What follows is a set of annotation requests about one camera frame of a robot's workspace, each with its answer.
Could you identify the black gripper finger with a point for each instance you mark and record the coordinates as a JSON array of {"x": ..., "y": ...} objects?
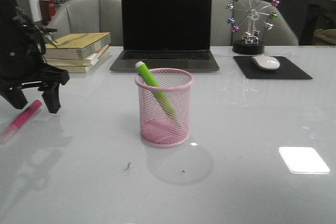
[
  {"x": 15, "y": 97},
  {"x": 50, "y": 96}
]

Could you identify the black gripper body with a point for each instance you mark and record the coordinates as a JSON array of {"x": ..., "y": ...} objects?
[{"x": 47, "y": 78}]

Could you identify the pink highlighter pen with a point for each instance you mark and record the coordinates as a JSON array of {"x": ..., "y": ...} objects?
[{"x": 20, "y": 120}]

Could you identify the green highlighter pen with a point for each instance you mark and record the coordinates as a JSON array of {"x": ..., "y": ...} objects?
[{"x": 160, "y": 96}]

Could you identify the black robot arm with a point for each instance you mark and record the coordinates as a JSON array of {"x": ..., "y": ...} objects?
[{"x": 22, "y": 59}]

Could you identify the pink mesh pen holder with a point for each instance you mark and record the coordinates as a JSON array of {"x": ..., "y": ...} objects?
[{"x": 156, "y": 127}]

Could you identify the top yellow book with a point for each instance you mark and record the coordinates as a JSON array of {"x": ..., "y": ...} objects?
[{"x": 77, "y": 46}]

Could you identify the bottom cream book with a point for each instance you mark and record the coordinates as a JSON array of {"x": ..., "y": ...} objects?
[{"x": 84, "y": 69}]

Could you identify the cream book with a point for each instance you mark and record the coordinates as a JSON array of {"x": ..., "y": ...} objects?
[
  {"x": 84, "y": 69},
  {"x": 90, "y": 60}
]

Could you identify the middle cream book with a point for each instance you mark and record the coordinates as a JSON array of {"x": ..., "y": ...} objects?
[{"x": 90, "y": 60}]

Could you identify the red bin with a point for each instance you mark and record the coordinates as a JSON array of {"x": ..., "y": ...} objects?
[{"x": 48, "y": 10}]

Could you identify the left grey armchair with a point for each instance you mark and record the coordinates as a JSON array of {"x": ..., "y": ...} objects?
[{"x": 89, "y": 16}]

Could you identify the grey armchair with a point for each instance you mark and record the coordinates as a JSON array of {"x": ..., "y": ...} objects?
[
  {"x": 89, "y": 16},
  {"x": 221, "y": 34}
]

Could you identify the grey laptop computer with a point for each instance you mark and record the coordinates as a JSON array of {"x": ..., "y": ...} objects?
[{"x": 166, "y": 34}]

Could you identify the right grey armchair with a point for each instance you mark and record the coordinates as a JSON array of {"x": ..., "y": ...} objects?
[{"x": 221, "y": 34}]

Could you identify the ferris wheel desk ornament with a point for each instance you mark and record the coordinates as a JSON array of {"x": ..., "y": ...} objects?
[{"x": 252, "y": 13}]

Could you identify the white computer mouse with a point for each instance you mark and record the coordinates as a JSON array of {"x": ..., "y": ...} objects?
[{"x": 266, "y": 62}]

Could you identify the black mouse pad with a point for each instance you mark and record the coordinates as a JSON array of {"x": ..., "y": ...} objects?
[{"x": 286, "y": 71}]

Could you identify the brown cushion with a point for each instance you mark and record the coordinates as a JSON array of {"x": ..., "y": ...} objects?
[{"x": 327, "y": 35}]

